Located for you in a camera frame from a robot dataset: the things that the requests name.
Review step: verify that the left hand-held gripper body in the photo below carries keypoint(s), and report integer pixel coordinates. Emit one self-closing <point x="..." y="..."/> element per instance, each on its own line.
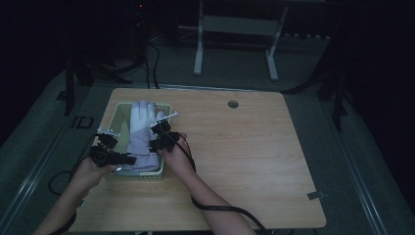
<point x="106" y="156"/>

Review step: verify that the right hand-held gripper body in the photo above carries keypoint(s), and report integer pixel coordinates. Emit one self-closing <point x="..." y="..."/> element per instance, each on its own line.
<point x="168" y="138"/>

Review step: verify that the lilac glove with white back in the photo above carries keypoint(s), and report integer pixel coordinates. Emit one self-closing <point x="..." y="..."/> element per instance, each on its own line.
<point x="142" y="130"/>

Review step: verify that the pale green plastic basket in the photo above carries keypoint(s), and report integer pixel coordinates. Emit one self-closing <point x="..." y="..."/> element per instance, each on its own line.
<point x="118" y="114"/>

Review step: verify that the person's left hand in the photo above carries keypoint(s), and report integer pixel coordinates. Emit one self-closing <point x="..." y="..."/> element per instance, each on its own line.
<point x="89" y="174"/>

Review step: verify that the person's right hand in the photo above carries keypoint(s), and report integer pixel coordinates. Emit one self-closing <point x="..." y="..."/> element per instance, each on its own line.
<point x="179" y="161"/>

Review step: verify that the grey tape tag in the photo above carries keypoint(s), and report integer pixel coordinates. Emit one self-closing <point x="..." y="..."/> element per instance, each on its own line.
<point x="315" y="195"/>
<point x="82" y="203"/>

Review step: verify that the grey round table grommet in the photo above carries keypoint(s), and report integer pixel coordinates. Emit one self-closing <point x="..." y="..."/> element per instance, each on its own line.
<point x="233" y="104"/>

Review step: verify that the black tripod stand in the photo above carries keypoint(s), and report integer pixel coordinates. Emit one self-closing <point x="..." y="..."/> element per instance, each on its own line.
<point x="337" y="98"/>
<point x="69" y="88"/>

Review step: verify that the white metal stand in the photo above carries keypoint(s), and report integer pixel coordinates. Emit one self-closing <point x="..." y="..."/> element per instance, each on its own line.
<point x="238" y="25"/>

